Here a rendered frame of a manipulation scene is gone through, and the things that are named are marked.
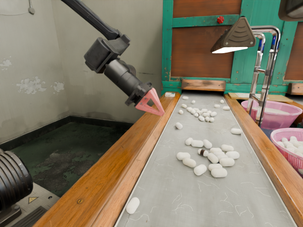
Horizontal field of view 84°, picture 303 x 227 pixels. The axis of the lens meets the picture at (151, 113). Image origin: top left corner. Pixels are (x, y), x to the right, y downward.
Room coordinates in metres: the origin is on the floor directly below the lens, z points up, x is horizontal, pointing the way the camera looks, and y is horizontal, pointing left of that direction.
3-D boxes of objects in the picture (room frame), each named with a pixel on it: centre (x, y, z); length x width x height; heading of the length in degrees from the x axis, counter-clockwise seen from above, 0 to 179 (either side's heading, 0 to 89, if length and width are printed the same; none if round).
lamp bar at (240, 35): (0.77, -0.31, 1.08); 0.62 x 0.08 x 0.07; 165
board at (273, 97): (1.07, -0.68, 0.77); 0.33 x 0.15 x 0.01; 75
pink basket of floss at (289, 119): (0.86, -0.62, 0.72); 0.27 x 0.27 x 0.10
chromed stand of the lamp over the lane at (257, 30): (0.75, -0.38, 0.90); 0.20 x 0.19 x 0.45; 165
